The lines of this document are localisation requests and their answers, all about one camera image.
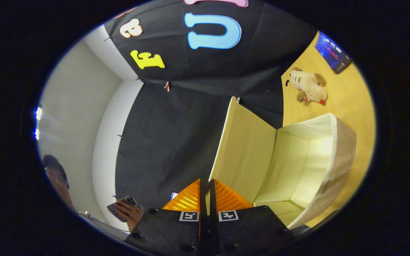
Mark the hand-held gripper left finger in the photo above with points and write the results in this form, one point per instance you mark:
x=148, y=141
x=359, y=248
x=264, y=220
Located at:
x=176, y=231

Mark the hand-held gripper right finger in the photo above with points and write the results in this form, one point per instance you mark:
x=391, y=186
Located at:
x=247, y=231

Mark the beige fabric storage box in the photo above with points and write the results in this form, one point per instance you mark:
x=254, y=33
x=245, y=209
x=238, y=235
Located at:
x=290, y=167

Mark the smartphone with patterned case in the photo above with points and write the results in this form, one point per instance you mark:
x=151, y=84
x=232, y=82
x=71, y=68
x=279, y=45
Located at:
x=131, y=201

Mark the black backdrop cloth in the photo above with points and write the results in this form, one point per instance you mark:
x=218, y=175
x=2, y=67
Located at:
x=176, y=124

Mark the pink cloth clip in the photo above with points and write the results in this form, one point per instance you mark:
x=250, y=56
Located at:
x=167, y=86

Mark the row of black cloth clips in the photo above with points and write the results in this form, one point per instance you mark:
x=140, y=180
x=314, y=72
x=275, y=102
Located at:
x=141, y=79

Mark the tan plush dog toy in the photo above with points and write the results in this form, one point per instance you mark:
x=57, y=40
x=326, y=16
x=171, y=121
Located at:
x=310, y=87

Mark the dark blue book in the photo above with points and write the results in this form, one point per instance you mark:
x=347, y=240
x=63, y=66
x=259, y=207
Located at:
x=331, y=53

